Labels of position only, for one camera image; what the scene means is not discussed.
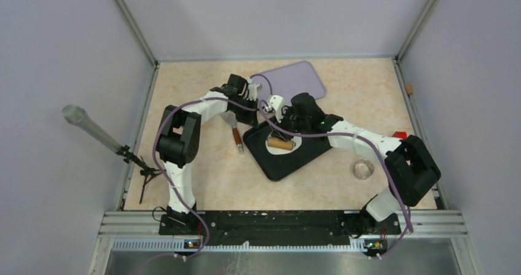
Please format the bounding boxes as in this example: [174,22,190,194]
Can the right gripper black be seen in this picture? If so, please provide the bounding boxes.
[269,110,308,145]

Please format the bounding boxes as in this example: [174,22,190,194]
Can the lilac rectangular tray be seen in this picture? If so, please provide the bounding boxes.
[250,61,327,106]

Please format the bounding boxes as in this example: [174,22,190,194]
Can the wooden dough roller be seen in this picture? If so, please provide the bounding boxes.
[267,130,296,151]

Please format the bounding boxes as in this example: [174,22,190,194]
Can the black baking tray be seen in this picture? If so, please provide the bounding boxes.
[243,122,331,182]

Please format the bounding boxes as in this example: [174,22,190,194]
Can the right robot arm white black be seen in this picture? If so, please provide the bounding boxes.
[259,93,441,233]

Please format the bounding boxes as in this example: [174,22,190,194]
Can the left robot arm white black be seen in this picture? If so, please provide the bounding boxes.
[152,74,262,234]

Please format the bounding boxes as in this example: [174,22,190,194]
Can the clear glass cup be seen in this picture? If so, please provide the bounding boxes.
[351,159,375,180]

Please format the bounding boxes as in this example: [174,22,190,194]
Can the red yellow toy block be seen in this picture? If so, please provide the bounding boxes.
[392,131,408,139]

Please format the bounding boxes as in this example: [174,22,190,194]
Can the small wooden cork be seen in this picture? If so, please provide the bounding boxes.
[404,83,414,96]

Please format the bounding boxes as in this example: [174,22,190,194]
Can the grey microphone on tripod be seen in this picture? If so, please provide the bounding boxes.
[61,104,160,204]

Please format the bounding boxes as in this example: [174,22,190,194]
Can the metal scraper wooden handle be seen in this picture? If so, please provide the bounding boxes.
[220,111,244,153]

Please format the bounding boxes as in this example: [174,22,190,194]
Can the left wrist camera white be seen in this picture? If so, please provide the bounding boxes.
[245,83,263,101]

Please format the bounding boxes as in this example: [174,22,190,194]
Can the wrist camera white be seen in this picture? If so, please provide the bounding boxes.
[245,83,263,101]
[263,95,286,122]

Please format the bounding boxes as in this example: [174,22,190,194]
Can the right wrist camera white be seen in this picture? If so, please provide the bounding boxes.
[263,95,286,122]

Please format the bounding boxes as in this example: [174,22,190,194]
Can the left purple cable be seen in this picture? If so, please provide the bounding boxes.
[152,74,273,261]

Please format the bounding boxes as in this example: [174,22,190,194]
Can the purple cable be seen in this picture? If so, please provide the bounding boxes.
[152,74,273,261]
[257,99,414,260]

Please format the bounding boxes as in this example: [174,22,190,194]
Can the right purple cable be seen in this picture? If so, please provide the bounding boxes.
[257,99,414,260]

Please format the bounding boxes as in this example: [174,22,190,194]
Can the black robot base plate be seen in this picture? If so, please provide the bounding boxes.
[159,211,402,247]

